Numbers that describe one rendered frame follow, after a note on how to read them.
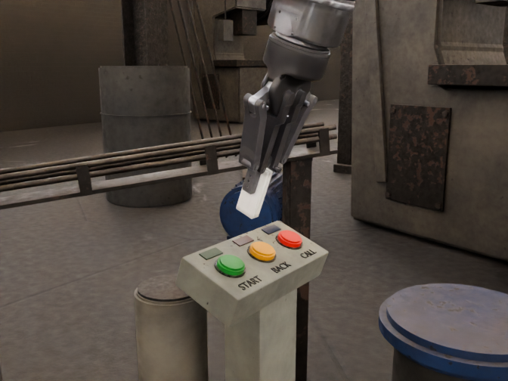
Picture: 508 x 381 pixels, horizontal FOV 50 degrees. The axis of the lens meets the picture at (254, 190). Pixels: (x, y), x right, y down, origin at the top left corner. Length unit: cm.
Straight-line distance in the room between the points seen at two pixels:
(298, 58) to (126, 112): 286
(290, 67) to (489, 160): 207
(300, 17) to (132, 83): 284
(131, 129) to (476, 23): 202
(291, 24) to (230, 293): 35
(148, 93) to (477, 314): 265
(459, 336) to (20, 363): 131
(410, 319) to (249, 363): 34
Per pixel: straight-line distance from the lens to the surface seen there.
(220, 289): 74
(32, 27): 852
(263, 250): 82
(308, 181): 118
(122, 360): 179
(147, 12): 502
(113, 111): 351
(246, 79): 853
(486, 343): 101
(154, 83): 342
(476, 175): 268
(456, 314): 110
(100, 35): 916
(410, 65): 284
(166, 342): 91
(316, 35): 62
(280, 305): 84
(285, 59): 63
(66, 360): 184
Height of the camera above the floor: 88
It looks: 13 degrees down
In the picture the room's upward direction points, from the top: straight up
